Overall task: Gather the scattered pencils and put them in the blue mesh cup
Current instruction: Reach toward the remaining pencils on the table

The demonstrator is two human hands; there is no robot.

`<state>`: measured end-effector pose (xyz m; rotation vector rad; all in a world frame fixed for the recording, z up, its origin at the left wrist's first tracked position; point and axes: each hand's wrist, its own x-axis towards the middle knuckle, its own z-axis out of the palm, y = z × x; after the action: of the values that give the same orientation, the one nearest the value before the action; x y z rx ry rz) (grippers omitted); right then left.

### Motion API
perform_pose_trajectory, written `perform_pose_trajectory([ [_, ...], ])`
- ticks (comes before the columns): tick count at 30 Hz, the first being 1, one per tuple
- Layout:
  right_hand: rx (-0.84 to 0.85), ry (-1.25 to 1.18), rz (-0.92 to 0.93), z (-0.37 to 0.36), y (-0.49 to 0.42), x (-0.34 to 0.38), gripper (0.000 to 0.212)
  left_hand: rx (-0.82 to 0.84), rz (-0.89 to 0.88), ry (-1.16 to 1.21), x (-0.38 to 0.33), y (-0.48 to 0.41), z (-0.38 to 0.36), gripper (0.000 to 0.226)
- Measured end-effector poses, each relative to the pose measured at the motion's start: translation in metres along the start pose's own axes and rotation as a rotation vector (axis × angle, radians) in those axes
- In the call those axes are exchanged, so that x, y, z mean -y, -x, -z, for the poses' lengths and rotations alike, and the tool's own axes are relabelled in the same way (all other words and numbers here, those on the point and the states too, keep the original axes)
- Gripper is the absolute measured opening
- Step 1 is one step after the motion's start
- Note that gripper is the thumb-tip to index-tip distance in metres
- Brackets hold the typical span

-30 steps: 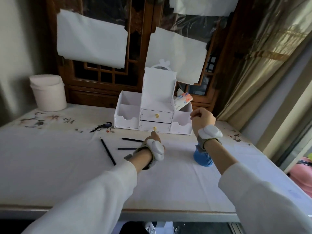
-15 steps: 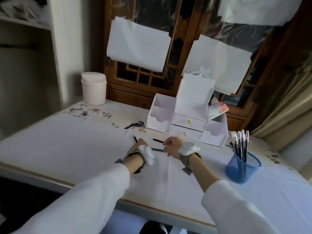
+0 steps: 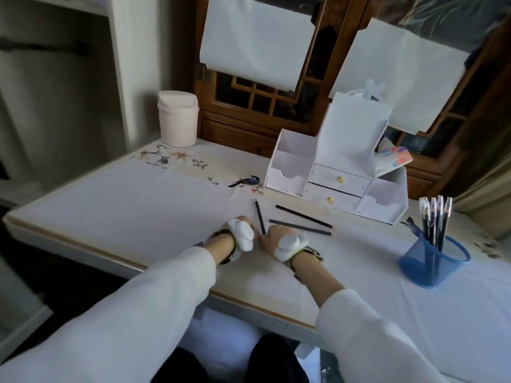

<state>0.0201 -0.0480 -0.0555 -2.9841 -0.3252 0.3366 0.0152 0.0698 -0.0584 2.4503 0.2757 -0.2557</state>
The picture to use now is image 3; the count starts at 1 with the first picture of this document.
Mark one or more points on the person's left hand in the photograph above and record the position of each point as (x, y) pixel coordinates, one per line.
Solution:
(244, 219)

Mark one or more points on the person's right hand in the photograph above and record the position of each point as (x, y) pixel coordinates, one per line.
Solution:
(273, 239)

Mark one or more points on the blue mesh pencil cup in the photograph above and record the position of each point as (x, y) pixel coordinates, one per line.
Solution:
(419, 267)

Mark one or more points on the bunch of black pencils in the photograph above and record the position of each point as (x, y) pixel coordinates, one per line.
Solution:
(432, 229)

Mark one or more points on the person's right forearm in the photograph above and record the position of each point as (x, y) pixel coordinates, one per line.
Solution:
(367, 343)

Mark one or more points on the person's left forearm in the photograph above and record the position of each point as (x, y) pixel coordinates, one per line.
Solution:
(119, 323)

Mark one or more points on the person's right leg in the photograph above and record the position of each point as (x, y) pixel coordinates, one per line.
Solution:
(275, 362)

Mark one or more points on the person's leg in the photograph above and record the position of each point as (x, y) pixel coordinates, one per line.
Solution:
(275, 362)
(179, 368)

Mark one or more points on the person's left leg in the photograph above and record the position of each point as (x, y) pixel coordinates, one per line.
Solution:
(179, 368)

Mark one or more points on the brown wooden lattice cabinet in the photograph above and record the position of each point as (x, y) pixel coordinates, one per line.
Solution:
(239, 133)

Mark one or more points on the white swing lid bin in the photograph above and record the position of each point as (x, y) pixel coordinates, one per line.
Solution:
(177, 123)

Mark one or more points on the white cloth covered table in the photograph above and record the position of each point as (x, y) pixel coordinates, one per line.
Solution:
(119, 207)

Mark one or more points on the white desk organizer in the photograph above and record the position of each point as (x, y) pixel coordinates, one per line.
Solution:
(351, 123)

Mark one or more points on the colourful tissue packet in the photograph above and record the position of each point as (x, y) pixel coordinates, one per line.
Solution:
(393, 159)

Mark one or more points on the white paper sheet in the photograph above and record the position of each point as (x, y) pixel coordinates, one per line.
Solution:
(255, 39)
(399, 71)

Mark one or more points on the white round eared mirror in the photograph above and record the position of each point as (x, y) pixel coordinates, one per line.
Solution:
(375, 86)

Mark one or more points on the beige curtain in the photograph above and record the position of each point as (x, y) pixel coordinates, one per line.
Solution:
(487, 191)

